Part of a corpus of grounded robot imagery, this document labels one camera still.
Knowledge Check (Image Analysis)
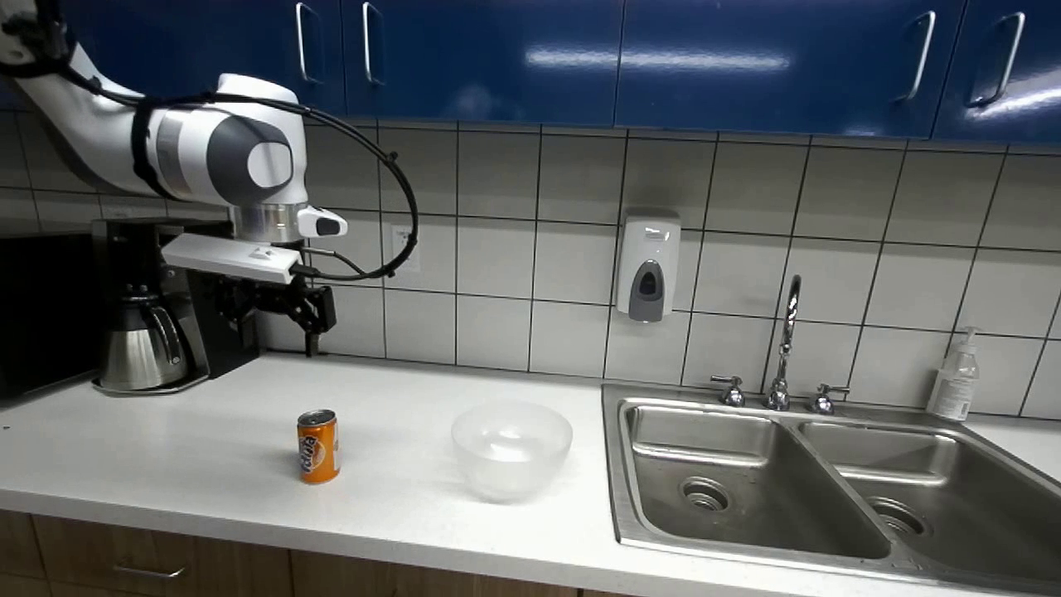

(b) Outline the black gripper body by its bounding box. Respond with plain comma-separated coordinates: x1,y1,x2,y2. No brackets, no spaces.
249,277,340,329

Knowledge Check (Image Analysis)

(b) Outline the orange soda can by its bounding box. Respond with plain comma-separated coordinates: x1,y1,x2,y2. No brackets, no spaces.
293,408,344,489

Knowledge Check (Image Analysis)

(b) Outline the translucent plastic bowl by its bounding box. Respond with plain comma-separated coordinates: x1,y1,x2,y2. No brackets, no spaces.
447,397,575,507

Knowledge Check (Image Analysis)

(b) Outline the black coffee maker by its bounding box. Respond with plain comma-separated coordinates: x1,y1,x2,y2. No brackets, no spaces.
92,216,263,396

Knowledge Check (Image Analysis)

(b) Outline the steel coffee carafe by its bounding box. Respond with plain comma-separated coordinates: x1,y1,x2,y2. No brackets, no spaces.
97,289,193,397

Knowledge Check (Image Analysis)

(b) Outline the wooden drawer front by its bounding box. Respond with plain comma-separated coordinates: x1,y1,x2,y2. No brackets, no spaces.
28,515,298,597
289,548,582,597

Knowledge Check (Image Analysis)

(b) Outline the black microwave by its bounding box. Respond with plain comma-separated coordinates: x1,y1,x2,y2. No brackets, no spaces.
0,230,108,408

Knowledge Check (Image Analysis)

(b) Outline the chrome sink faucet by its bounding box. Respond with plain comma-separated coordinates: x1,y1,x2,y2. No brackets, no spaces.
758,271,806,412

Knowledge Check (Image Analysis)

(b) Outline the stainless steel double sink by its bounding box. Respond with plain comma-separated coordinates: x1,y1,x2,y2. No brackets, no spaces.
596,383,1061,594

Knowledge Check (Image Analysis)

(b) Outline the clear pump bottle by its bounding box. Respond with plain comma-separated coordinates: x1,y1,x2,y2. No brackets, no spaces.
926,329,983,425

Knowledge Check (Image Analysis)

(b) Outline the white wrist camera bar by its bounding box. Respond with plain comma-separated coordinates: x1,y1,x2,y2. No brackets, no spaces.
160,230,303,289

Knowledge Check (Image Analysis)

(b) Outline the white wall outlet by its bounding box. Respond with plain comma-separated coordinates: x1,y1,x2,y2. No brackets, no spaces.
387,222,427,277

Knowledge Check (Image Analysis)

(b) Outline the silver cabinet handle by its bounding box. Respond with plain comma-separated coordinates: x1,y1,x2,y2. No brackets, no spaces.
904,8,942,105
969,9,1027,109
291,0,318,87
354,0,384,87

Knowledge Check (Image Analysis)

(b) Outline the silver drawer handle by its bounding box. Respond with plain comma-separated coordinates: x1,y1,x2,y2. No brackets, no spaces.
106,560,188,587

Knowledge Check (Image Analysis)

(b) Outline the white wall soap dispenser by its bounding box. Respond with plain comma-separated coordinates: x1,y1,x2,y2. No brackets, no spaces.
610,213,686,326

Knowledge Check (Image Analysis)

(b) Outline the chrome faucet handle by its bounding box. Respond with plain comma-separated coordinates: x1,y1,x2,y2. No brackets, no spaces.
806,383,853,417
705,374,748,408

